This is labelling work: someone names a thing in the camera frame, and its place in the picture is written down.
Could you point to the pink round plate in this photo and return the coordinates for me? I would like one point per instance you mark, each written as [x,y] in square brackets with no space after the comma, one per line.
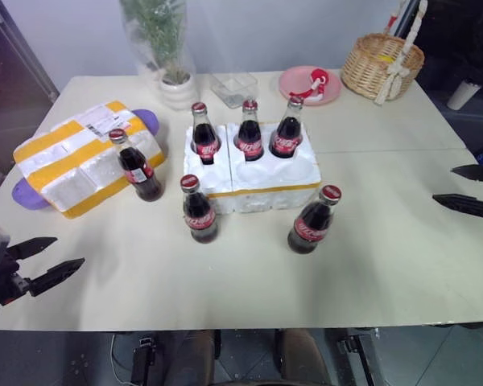
[291,82]

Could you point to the brown rounded shape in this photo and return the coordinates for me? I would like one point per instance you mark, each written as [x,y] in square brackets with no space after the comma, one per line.
[302,358]
[197,358]

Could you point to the purple flat pad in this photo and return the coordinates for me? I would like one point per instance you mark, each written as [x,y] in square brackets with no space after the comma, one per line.
[149,118]

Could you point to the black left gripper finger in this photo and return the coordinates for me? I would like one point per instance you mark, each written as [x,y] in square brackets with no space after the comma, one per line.
[54,275]
[32,246]

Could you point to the yellow item in basket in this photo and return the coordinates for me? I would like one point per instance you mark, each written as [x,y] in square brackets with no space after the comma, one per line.
[385,58]

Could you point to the potted plant in white pot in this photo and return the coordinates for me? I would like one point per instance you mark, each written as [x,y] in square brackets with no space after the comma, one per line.
[134,48]

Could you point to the red and white toy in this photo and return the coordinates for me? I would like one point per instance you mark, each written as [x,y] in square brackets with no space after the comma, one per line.
[318,82]

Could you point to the red and white hanging item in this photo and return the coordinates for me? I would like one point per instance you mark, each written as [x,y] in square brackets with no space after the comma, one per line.
[393,18]

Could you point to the white foam bottle holder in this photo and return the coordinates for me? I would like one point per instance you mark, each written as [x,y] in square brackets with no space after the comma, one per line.
[261,181]

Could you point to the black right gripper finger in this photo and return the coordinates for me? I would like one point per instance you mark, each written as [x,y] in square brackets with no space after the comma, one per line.
[481,173]
[475,207]

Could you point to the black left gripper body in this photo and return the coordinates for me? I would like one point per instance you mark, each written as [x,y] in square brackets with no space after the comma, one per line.
[2,277]

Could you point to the clear plastic container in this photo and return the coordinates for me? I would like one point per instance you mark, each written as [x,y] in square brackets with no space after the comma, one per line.
[233,88]

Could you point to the glass cola bottle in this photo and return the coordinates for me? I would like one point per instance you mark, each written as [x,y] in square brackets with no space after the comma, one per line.
[312,229]
[200,219]
[249,140]
[204,140]
[286,138]
[139,173]

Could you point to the white ribbed plant pot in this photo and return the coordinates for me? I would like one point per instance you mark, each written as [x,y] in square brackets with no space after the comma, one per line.
[179,94]

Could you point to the black table frame bracket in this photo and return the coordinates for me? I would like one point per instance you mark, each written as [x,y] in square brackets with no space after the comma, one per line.
[358,354]
[143,358]

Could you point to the green potted plant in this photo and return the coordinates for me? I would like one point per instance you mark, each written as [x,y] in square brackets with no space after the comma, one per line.
[163,32]

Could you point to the foam package with yellow tape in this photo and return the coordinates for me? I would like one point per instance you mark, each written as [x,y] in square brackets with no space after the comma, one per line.
[76,169]

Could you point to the woven wicker basket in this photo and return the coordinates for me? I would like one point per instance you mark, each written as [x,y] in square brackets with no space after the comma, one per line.
[366,72]

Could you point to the white cup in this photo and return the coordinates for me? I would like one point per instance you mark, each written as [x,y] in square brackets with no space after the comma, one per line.
[463,94]

